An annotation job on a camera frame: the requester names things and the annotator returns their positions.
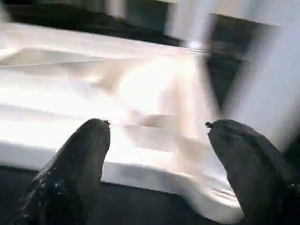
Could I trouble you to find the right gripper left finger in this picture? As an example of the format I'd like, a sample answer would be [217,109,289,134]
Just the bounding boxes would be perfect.
[9,119,111,225]

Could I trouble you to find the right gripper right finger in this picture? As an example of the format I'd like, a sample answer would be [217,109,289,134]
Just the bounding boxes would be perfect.
[205,119,300,225]

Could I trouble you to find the white plastic table top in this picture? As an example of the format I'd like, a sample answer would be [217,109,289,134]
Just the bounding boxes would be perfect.
[0,22,243,223]

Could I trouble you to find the white plastic table leg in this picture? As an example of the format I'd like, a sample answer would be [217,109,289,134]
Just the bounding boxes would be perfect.
[167,0,213,49]
[221,23,300,153]

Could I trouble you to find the black mat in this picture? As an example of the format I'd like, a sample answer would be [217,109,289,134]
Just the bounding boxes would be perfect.
[0,0,300,225]

